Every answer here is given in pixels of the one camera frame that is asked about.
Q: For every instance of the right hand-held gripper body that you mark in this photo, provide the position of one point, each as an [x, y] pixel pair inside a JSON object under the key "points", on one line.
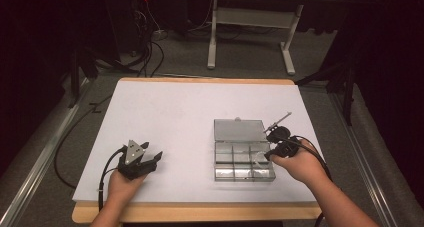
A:
{"points": [[285, 147]]}

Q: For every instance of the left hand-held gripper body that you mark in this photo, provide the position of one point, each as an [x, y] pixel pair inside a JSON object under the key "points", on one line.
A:
{"points": [[133, 168]]}

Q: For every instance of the clear plastic compartment box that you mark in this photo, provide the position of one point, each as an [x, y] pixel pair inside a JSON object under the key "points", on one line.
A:
{"points": [[240, 153]]}

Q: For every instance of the person's left hand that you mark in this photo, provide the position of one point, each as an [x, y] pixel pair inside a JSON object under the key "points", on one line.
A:
{"points": [[123, 187]]}

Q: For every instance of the person's right hand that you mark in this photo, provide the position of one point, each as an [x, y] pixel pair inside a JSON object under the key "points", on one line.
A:
{"points": [[301, 165]]}

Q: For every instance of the white table mat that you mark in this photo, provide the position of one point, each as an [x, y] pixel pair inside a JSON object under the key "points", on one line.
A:
{"points": [[173, 120]]}

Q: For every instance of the black metal stand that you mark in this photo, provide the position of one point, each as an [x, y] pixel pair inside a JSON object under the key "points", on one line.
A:
{"points": [[75, 77], [348, 93]]}

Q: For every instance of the aluminium floor rail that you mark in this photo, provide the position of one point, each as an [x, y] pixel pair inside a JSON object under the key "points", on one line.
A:
{"points": [[363, 167], [40, 160]]}

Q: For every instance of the desk with white frame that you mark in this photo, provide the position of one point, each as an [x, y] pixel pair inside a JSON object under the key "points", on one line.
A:
{"points": [[253, 17]]}

